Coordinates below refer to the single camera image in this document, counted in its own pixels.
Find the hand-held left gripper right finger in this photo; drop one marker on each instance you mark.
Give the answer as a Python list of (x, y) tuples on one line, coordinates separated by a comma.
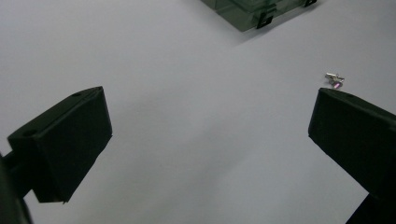
[(358, 133)]

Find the clear green compartment organizer box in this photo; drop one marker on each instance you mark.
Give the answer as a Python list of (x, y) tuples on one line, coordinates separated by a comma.
[(243, 14)]

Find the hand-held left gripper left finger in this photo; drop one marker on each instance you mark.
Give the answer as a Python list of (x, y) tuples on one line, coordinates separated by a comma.
[(68, 143)]

